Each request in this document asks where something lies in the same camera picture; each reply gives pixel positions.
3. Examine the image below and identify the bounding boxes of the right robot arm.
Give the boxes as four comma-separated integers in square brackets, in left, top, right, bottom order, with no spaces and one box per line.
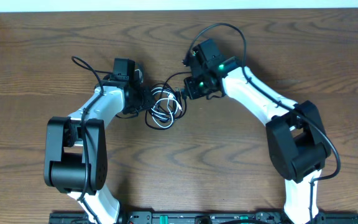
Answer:
[183,39,332,223]

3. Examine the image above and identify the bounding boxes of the white usb cable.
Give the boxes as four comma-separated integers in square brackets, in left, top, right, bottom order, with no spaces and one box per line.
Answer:
[150,86,183,129]

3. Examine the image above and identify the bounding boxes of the black usb cable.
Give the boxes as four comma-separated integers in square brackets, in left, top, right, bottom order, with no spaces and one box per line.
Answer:
[116,71,192,131]

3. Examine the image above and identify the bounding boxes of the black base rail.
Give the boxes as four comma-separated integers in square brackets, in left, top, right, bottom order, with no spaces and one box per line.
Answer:
[48,211,358,224]

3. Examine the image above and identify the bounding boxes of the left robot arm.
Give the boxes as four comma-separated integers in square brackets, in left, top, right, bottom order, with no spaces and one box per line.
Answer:
[44,56,152,223]

